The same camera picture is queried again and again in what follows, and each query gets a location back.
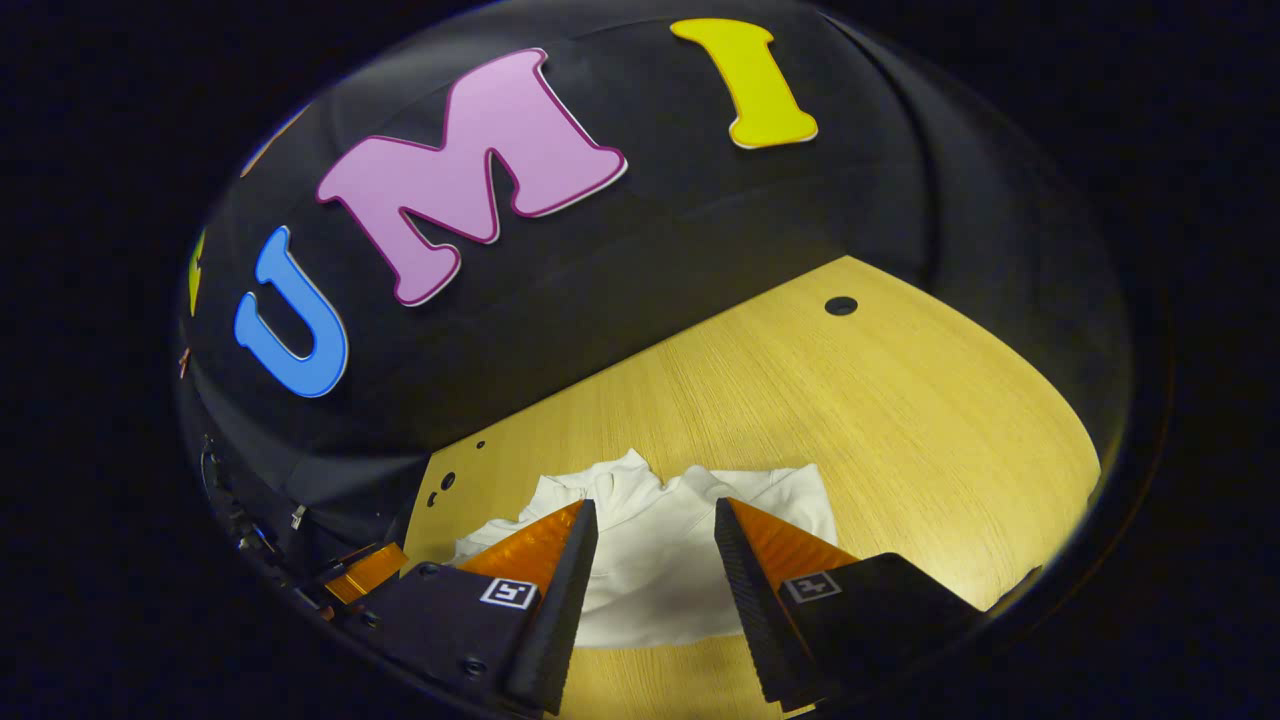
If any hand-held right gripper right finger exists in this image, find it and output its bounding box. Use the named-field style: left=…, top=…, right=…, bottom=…
left=714, top=497, right=986, bottom=714

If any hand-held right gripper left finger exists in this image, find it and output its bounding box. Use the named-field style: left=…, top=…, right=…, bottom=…
left=345, top=498, right=600, bottom=717

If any cream white sweatshirt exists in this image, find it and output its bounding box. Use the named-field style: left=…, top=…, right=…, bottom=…
left=445, top=448, right=839, bottom=649

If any black backdrop cloth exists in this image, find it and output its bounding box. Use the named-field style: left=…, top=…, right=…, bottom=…
left=175, top=0, right=1131, bottom=586

